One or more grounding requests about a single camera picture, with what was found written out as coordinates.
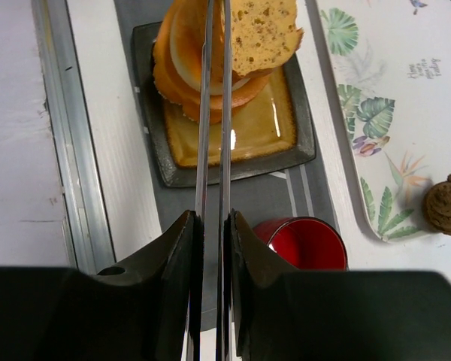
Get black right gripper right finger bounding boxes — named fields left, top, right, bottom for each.
left=229, top=211, right=451, bottom=360

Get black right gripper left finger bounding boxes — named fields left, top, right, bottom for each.
left=0, top=211, right=200, bottom=360

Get stainless steel serving tongs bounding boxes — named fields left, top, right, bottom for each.
left=182, top=0, right=236, bottom=361

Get orange round sponge cake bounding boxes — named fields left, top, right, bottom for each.
left=152, top=0, right=271, bottom=125

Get brown bread slice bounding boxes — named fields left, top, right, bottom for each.
left=231, top=0, right=304, bottom=79

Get orange glazed bagel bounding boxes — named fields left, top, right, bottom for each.
left=168, top=1, right=225, bottom=96

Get red enamel mug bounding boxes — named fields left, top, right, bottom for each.
left=253, top=217, right=348, bottom=271

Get grey striped placemat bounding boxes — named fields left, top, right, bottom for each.
left=114, top=0, right=341, bottom=332

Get brown square ceramic plate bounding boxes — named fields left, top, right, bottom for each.
left=132, top=23, right=316, bottom=188

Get dark brown chocolate pastry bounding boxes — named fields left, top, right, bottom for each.
left=422, top=174, right=451, bottom=236

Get floral white serving tray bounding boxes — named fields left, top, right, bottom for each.
left=317, top=1, right=451, bottom=242

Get aluminium table frame rail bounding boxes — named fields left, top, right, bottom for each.
left=32, top=1, right=116, bottom=275

